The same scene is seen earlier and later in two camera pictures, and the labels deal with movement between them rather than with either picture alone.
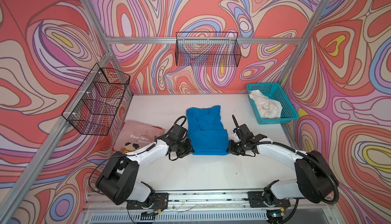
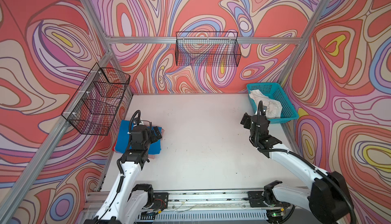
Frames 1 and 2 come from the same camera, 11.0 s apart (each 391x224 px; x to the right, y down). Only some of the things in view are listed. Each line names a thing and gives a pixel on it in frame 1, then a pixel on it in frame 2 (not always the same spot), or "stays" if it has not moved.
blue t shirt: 206,131 to 123,139
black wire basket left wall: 91,110 stays
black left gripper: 189,150 to 154,137
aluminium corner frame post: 88,0 stays
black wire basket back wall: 207,49 stays
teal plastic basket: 274,91 stays
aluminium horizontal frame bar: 204,40 stays
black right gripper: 231,148 to 248,119
